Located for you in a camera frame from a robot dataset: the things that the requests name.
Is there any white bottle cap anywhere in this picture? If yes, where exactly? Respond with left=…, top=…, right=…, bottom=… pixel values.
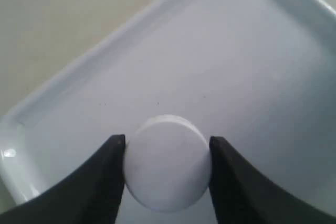
left=123, top=114, right=212, bottom=212

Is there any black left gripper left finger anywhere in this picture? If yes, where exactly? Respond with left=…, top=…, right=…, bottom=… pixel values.
left=1, top=134, right=125, bottom=223

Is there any white plastic tray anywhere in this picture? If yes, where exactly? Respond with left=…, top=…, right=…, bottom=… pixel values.
left=1, top=0, right=335, bottom=223

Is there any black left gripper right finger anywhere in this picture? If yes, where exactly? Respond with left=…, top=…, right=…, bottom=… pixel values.
left=209, top=136, right=335, bottom=223

